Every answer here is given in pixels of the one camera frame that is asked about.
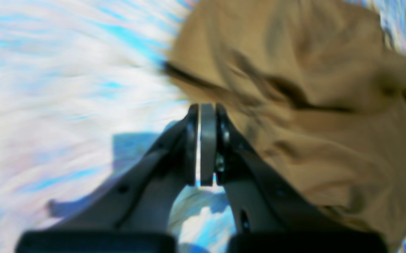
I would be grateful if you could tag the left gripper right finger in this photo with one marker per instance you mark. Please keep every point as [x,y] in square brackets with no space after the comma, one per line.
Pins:
[270,215]

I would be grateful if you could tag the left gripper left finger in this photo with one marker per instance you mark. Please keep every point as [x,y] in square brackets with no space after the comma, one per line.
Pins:
[132,216]

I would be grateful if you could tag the brown t-shirt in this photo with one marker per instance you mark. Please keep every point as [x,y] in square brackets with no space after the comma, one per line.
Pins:
[313,87]

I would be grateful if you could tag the patterned tablecloth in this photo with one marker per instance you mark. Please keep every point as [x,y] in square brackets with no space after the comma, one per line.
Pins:
[84,92]

